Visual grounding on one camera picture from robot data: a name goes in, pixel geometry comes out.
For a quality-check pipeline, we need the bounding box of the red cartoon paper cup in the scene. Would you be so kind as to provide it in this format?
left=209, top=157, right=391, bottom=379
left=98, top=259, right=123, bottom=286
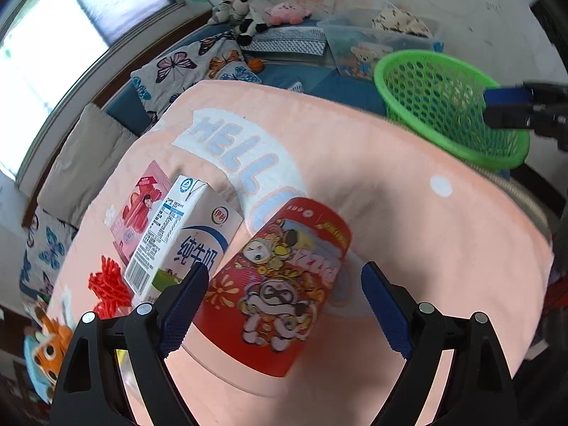
left=193, top=197, right=351, bottom=378

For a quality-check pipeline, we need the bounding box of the white milk carton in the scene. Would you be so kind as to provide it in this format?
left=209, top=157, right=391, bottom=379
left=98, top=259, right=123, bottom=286
left=123, top=175, right=242, bottom=307

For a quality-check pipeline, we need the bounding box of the pink snack packet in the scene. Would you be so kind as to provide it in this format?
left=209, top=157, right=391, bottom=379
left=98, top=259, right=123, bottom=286
left=110, top=160, right=171, bottom=266

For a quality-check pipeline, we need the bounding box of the green plastic trash basket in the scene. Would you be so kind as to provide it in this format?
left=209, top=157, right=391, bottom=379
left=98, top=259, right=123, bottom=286
left=373, top=50, right=530, bottom=172

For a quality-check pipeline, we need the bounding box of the pink flower blanket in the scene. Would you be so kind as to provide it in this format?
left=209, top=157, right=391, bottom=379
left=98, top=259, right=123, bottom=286
left=50, top=81, right=553, bottom=425

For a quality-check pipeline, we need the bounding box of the spotted beige cloth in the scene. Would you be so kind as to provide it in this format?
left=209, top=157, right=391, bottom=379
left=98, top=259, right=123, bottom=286
left=372, top=8, right=433, bottom=39

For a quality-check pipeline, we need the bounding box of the orange plush toy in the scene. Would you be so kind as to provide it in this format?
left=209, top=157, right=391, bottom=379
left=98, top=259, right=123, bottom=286
left=23, top=305, right=73, bottom=404

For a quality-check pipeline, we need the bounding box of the clear storage bin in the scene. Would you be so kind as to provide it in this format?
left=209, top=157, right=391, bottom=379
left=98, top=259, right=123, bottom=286
left=318, top=3, right=444, bottom=80

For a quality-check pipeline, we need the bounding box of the left butterfly pillow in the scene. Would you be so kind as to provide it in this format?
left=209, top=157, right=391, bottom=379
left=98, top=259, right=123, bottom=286
left=18, top=206, right=78, bottom=303

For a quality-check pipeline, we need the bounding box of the butterfly pillow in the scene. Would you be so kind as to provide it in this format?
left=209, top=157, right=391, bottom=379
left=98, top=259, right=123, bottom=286
left=18, top=206, right=78, bottom=303
left=130, top=32, right=262, bottom=122

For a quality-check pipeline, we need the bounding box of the blue sofa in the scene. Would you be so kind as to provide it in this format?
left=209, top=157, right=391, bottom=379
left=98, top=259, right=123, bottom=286
left=104, top=19, right=387, bottom=137

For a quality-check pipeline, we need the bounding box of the patterned blue cloth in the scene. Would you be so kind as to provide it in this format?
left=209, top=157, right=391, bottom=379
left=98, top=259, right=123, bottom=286
left=242, top=26, right=326, bottom=56

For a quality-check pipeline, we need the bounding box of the beige cushion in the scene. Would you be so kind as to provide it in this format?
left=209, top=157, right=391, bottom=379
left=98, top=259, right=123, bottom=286
left=38, top=103, right=137, bottom=228

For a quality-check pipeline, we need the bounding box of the pink plush toy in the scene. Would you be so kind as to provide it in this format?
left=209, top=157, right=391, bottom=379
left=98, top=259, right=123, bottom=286
left=265, top=2, right=312, bottom=26

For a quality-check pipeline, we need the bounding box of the small orange ball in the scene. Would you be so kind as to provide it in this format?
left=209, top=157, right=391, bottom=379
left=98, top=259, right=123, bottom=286
left=247, top=59, right=265, bottom=74

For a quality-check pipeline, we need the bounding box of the cow plush toy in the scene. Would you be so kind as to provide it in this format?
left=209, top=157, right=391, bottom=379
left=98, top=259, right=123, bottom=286
left=231, top=0, right=270, bottom=47

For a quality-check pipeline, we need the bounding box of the right butterfly pillow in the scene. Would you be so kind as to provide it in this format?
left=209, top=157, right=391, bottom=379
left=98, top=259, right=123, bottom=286
left=130, top=32, right=262, bottom=122

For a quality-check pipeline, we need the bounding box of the grey plush toy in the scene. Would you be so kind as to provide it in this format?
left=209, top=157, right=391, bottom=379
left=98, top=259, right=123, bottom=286
left=208, top=0, right=232, bottom=25

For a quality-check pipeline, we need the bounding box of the window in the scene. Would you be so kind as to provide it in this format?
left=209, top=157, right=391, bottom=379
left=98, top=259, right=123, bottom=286
left=1, top=0, right=179, bottom=179

